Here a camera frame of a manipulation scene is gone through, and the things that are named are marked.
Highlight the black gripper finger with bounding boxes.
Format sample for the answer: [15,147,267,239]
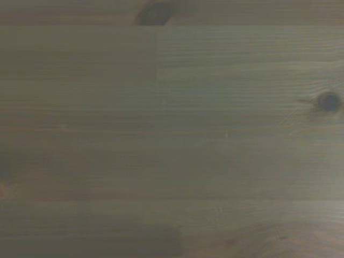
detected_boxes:
[80,227,182,258]

